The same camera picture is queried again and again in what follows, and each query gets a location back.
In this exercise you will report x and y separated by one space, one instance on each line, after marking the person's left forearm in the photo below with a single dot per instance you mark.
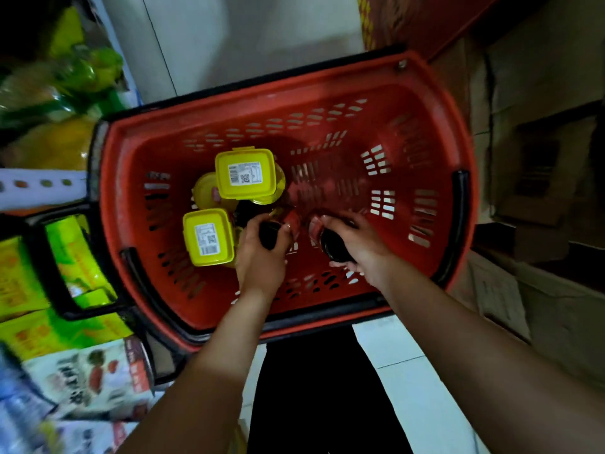
208 387

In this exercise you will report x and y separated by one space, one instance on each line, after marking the white perforated metal rack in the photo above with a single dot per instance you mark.
42 184

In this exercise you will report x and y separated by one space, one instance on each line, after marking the person's left hand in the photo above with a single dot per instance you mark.
260 269

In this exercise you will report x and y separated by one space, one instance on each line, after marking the stack of yellow green packets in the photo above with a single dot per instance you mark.
47 113

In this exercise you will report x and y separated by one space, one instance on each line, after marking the person's black trousers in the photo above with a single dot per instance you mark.
321 397

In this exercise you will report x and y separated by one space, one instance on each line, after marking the person's right hand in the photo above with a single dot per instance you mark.
368 250

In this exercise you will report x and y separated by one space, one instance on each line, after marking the red plastic shopping basket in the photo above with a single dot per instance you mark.
331 113

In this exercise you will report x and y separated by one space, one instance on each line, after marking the stack of blue white packets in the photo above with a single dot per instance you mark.
19 411

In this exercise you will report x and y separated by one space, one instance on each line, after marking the person's right forearm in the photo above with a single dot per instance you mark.
496 373

